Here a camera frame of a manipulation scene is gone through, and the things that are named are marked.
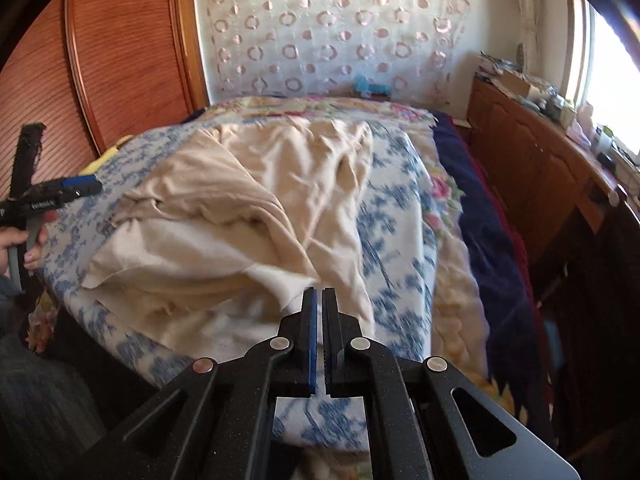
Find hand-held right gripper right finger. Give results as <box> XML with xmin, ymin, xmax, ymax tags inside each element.
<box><xmin>322</xmin><ymin>287</ymin><xmax>583</xmax><ymax>480</ymax></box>

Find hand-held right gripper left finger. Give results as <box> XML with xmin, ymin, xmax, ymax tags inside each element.
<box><xmin>57</xmin><ymin>287</ymin><xmax>321</xmax><ymax>480</ymax></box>

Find cream printed t-shirt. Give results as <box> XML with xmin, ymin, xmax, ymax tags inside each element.
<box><xmin>80</xmin><ymin>119</ymin><xmax>377</xmax><ymax>361</ymax></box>

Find person's left hand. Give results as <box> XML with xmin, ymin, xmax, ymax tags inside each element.
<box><xmin>0</xmin><ymin>224</ymin><xmax>49</xmax><ymax>277</ymax></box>

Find yellow cloth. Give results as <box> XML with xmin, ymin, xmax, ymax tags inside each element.
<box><xmin>84</xmin><ymin>146</ymin><xmax>125</xmax><ymax>177</ymax></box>

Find wooden slatted headboard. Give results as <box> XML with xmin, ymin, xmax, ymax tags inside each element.
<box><xmin>0</xmin><ymin>0</ymin><xmax>212</xmax><ymax>202</ymax></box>

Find pastel floral quilt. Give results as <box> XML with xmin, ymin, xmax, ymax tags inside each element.
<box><xmin>25</xmin><ymin>93</ymin><xmax>531</xmax><ymax>480</ymax></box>

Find dark blue blanket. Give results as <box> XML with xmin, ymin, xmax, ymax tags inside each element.
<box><xmin>431</xmin><ymin>109</ymin><xmax>557</xmax><ymax>443</ymax></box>

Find person's dark trousers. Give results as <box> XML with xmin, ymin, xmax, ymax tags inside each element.
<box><xmin>0</xmin><ymin>327</ymin><xmax>158</xmax><ymax>480</ymax></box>

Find teal toy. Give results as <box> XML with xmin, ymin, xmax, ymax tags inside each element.
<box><xmin>351</xmin><ymin>75</ymin><xmax>394</xmax><ymax>102</ymax></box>

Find wooden side cabinet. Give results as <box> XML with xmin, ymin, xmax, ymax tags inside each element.
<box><xmin>466</xmin><ymin>77</ymin><xmax>640</xmax><ymax>273</ymax></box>

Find white curtain with pink circles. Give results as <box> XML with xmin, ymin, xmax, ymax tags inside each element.
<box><xmin>192</xmin><ymin>0</ymin><xmax>482</xmax><ymax>107</ymax></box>

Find pile of household clutter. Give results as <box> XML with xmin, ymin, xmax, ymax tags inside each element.
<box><xmin>474</xmin><ymin>42</ymin><xmax>640</xmax><ymax>182</ymax></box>

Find bright window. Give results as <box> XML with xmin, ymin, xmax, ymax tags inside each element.
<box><xmin>569</xmin><ymin>0</ymin><xmax>640</xmax><ymax>161</ymax></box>

